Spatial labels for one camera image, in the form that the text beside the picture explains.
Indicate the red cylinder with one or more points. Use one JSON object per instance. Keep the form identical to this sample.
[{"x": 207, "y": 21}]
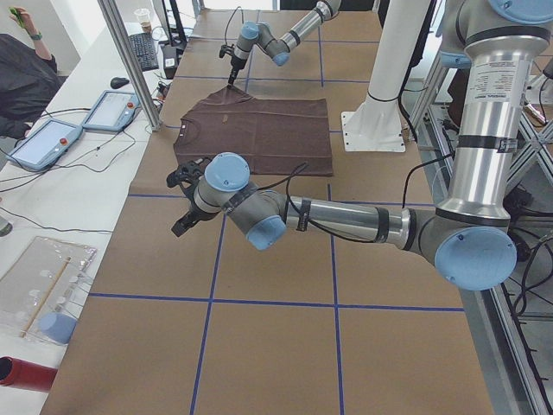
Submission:
[{"x": 26, "y": 375}]

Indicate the blue plastic cup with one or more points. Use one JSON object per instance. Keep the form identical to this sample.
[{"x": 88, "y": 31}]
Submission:
[{"x": 58, "y": 327}]

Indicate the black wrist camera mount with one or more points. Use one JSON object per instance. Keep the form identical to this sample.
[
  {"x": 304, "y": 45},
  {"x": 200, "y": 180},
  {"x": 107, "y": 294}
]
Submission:
[
  {"x": 187, "y": 175},
  {"x": 226, "y": 49}
]

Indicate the person in black jacket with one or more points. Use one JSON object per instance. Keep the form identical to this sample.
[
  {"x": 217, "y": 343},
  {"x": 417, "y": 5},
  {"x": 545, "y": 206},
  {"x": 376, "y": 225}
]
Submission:
[{"x": 29, "y": 78}]

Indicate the blue teach pendant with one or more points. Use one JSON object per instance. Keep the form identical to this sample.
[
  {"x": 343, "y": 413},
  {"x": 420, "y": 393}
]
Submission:
[
  {"x": 46, "y": 145},
  {"x": 112, "y": 112}
]

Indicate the black power adapter box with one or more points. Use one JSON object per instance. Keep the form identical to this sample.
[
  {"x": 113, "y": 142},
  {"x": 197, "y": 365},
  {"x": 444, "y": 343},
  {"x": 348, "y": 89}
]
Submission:
[{"x": 169, "y": 61}]

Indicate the clear plastic bag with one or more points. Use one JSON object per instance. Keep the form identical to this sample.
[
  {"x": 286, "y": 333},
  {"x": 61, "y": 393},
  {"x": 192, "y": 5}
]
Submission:
[{"x": 26, "y": 280}]

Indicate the near blue teach pendant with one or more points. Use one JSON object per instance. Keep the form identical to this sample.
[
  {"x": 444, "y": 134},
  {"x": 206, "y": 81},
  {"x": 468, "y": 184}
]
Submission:
[{"x": 46, "y": 145}]

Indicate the far blue teach pendant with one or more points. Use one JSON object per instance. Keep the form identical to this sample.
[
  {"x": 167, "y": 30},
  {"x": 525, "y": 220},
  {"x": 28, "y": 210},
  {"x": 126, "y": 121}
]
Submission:
[{"x": 112, "y": 112}]

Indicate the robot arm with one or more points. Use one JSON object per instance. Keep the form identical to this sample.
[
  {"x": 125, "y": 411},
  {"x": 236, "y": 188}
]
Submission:
[
  {"x": 465, "y": 235},
  {"x": 278, "y": 49}
]

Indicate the aluminium frame post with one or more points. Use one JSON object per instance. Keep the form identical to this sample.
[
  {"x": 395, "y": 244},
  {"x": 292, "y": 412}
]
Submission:
[{"x": 119, "y": 35}]

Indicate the black keyboard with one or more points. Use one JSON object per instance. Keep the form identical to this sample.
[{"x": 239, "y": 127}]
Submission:
[{"x": 144, "y": 48}]

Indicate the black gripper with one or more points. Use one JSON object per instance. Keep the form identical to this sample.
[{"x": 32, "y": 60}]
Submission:
[
  {"x": 191, "y": 213},
  {"x": 235, "y": 63}
]

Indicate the black computer mouse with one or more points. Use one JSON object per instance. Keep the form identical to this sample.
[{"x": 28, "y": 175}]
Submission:
[{"x": 118, "y": 82}]

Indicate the plastic drink cup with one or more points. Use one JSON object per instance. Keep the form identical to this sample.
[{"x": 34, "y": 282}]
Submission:
[{"x": 143, "y": 18}]

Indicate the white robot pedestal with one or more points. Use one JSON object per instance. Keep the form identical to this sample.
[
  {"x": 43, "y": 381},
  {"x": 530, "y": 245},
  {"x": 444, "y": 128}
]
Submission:
[{"x": 376, "y": 125}]

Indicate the brown t-shirt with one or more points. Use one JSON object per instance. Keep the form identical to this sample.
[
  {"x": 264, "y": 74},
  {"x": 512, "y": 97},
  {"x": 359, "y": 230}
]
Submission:
[{"x": 272, "y": 135}]

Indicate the wooden stick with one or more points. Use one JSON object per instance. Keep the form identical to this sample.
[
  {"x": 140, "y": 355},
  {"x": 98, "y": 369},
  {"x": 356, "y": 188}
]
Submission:
[{"x": 45, "y": 296}]

